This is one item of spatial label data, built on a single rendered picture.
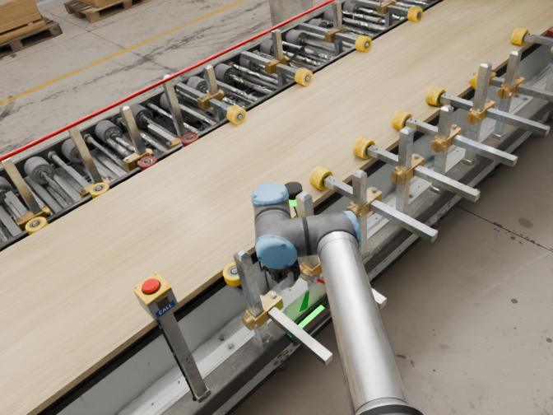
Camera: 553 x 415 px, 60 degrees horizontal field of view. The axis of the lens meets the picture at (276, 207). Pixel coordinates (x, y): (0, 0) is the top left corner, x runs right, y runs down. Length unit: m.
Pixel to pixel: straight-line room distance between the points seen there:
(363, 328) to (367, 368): 0.08
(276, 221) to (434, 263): 1.80
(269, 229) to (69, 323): 0.83
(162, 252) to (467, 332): 1.52
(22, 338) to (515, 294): 2.21
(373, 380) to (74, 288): 1.23
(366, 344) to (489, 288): 1.98
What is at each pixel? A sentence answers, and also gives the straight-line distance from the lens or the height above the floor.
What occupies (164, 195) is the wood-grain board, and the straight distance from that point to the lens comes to 1.98.
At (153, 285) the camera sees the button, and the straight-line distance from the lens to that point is 1.18.
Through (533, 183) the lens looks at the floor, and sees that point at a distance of 3.43.
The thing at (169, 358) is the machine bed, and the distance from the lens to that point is 1.74.
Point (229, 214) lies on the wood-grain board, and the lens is 1.80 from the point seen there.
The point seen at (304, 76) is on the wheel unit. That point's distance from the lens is 2.50.
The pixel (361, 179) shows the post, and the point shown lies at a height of 1.08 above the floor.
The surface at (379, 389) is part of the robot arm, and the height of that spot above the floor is 1.41.
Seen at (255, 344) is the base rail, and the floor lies 0.70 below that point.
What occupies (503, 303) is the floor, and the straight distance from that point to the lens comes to 2.69.
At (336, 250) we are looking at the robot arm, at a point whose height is 1.36.
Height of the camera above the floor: 2.08
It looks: 41 degrees down
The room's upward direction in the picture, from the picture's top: 10 degrees counter-clockwise
